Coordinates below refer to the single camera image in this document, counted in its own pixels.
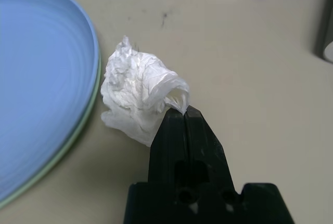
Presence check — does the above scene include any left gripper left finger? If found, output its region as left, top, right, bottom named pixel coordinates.
left=148, top=109, right=189, bottom=183

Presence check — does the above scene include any blue plastic plate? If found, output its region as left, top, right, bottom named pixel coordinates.
left=0, top=0, right=101, bottom=199

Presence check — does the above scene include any green plastic plate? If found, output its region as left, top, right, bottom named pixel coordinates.
left=0, top=52, right=102, bottom=208

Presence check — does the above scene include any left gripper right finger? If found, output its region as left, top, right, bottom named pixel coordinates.
left=184, top=105, right=238, bottom=196

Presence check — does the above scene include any grey glasses case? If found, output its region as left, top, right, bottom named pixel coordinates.
left=313, top=0, right=333, bottom=65

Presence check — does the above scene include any white tissue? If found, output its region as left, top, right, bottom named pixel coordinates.
left=100, top=35, right=190, bottom=148

